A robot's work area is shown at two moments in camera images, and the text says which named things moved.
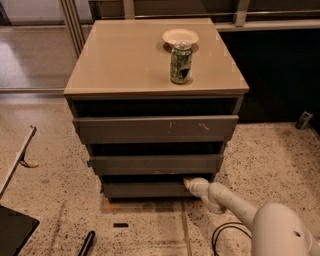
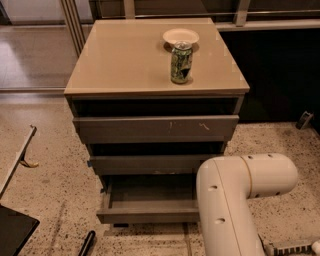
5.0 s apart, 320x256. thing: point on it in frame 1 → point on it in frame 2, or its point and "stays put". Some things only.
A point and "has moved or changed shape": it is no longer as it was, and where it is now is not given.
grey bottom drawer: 169,189 has moved or changed shape
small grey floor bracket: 303,120 stays put
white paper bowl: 175,35 stays put
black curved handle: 86,245 stays put
